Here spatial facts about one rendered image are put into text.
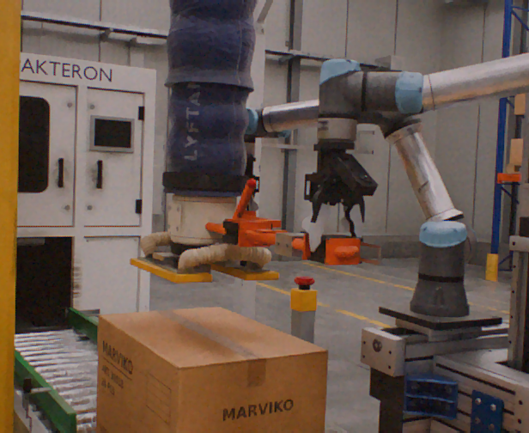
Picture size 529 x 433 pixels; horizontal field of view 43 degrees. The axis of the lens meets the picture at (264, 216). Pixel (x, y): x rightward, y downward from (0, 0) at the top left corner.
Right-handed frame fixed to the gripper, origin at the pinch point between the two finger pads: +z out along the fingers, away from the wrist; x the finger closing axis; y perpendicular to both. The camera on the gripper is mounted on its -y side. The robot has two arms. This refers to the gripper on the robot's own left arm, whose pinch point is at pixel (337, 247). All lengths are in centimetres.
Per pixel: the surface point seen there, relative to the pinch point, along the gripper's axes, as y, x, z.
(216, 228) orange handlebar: 45.8, 4.2, 0.3
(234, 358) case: 31.5, 5.0, 29.3
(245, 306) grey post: 315, -145, 79
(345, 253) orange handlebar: -5.2, 1.6, 0.6
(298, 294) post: 84, -44, 26
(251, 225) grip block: 31.3, 2.2, -1.5
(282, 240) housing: 14.4, 3.7, 0.2
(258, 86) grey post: 316, -148, -76
